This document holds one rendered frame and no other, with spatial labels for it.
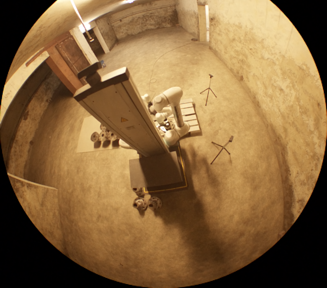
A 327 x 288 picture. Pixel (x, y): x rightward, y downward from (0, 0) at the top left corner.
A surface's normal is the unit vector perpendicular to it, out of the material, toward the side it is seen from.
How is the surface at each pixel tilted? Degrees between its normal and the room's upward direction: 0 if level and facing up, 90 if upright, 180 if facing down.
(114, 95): 90
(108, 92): 90
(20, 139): 90
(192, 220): 0
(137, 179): 0
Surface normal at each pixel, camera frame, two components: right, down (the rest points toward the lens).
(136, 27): 0.09, 0.86
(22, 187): 0.98, -0.16
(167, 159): -0.19, -0.49
